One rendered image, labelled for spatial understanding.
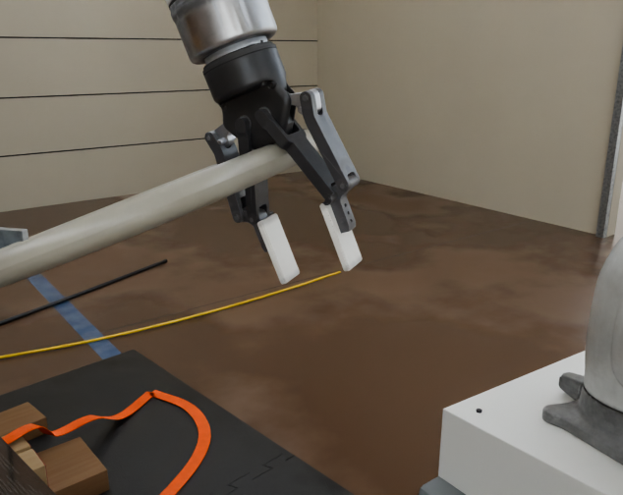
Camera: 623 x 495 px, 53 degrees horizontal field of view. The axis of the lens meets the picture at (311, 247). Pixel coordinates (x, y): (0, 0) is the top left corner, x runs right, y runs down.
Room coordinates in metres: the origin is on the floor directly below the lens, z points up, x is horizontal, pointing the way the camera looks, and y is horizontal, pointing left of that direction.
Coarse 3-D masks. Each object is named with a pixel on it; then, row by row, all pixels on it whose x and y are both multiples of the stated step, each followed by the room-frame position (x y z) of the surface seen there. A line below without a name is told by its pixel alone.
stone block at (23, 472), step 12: (0, 444) 1.05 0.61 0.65; (0, 456) 0.98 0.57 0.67; (12, 456) 1.02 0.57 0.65; (0, 468) 0.92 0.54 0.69; (12, 468) 0.95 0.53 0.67; (24, 468) 0.98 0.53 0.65; (0, 480) 0.86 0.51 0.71; (12, 480) 0.89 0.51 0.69; (24, 480) 0.92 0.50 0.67; (36, 480) 0.96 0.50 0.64; (0, 492) 0.82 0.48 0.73; (12, 492) 0.84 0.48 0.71; (24, 492) 0.87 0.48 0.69; (36, 492) 0.90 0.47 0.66; (48, 492) 0.93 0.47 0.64
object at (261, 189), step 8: (240, 120) 0.61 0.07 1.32; (248, 120) 0.62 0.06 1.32; (240, 128) 0.61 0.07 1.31; (248, 128) 0.61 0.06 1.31; (240, 136) 0.62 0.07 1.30; (248, 136) 0.61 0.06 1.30; (240, 144) 0.62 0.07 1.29; (248, 144) 0.61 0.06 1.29; (240, 152) 0.62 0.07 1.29; (256, 184) 0.63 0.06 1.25; (264, 184) 0.64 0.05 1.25; (248, 192) 0.63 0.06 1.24; (256, 192) 0.62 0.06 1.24; (264, 192) 0.64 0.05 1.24; (248, 200) 0.63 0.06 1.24; (256, 200) 0.62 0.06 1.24; (264, 200) 0.64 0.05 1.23; (248, 208) 0.63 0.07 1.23; (256, 208) 0.62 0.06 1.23; (264, 208) 0.64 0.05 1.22; (248, 216) 0.63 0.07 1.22; (256, 216) 0.62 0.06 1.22
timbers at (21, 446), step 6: (18, 438) 1.74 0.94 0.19; (24, 438) 1.74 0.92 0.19; (12, 444) 1.71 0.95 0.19; (18, 444) 1.71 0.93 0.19; (24, 444) 1.71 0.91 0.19; (18, 450) 1.68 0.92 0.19; (24, 450) 1.69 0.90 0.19; (30, 450) 1.68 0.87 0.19; (24, 456) 1.65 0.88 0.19; (30, 456) 1.65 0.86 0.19; (36, 456) 1.65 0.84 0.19; (30, 462) 1.62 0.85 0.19; (36, 462) 1.62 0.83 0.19; (42, 462) 1.62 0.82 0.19; (36, 468) 1.59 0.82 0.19; (42, 468) 1.60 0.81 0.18; (42, 474) 1.60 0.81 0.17; (48, 486) 1.61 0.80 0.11
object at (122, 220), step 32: (256, 160) 0.58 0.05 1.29; (288, 160) 0.61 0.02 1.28; (160, 192) 0.52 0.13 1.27; (192, 192) 0.53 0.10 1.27; (224, 192) 0.55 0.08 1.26; (64, 224) 0.89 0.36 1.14; (96, 224) 0.50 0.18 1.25; (128, 224) 0.50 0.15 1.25; (160, 224) 0.52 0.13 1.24; (0, 256) 0.49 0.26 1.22; (32, 256) 0.49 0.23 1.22; (64, 256) 0.49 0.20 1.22
